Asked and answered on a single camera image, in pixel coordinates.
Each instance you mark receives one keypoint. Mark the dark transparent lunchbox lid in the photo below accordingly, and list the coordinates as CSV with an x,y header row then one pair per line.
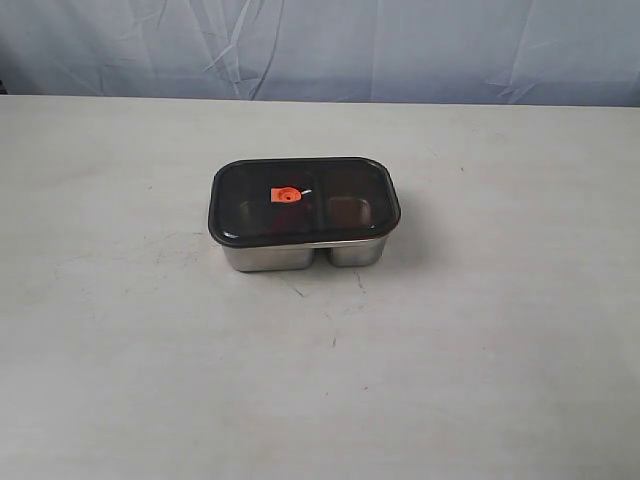
x,y
274,202

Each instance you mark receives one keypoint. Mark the yellow cheese wedge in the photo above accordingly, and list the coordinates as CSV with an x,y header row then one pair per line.
x,y
344,212

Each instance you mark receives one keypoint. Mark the red sausage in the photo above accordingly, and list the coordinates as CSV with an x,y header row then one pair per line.
x,y
291,218

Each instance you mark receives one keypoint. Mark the stainless steel lunchbox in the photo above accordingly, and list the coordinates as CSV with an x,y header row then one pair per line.
x,y
343,254

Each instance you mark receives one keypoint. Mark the white backdrop cloth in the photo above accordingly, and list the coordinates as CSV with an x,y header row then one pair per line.
x,y
483,52

